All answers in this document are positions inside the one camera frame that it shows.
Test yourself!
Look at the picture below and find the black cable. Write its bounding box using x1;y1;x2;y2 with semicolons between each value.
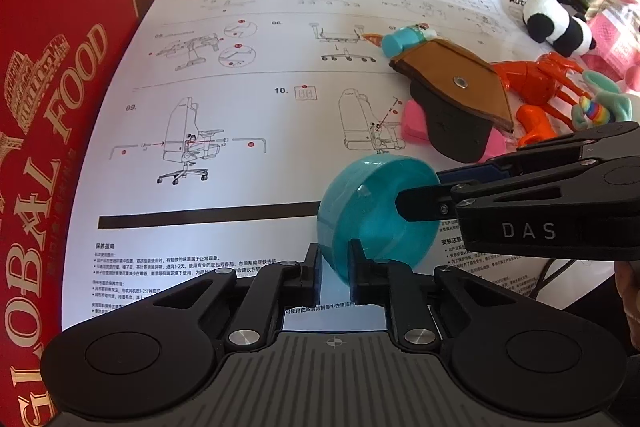
532;259;578;300

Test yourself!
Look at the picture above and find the brown leather pouch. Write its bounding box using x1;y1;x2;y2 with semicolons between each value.
389;39;516;162

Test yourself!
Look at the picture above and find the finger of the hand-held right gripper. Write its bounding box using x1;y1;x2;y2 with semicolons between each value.
437;122;640;185
395;157;608;224

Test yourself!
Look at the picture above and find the person's right forearm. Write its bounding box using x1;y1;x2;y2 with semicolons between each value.
615;261;640;350

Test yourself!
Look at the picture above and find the white printed instruction sheet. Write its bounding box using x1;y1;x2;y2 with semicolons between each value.
60;0;640;343

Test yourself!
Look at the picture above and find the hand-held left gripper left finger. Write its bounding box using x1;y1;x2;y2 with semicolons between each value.
152;243;322;350

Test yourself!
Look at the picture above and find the panda plush toy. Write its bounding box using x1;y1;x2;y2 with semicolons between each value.
520;0;598;56

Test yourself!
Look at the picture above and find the pink foam block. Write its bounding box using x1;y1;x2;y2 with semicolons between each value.
400;99;506;158

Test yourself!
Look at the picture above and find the white unicorn plush toy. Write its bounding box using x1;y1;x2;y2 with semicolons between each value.
572;69;636;132

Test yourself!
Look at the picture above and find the small blue bottle toy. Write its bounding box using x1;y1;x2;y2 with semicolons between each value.
381;23;438;58

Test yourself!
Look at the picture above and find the teal round plastic bowl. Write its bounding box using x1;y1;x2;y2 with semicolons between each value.
317;155;441;283

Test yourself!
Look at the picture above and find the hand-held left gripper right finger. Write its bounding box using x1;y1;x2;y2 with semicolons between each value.
349;238;506;353

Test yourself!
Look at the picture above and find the orange plastic toy horse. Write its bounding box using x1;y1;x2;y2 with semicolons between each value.
487;52;601;148

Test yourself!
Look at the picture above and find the red cardboard box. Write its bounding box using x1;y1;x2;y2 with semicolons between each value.
0;0;141;427

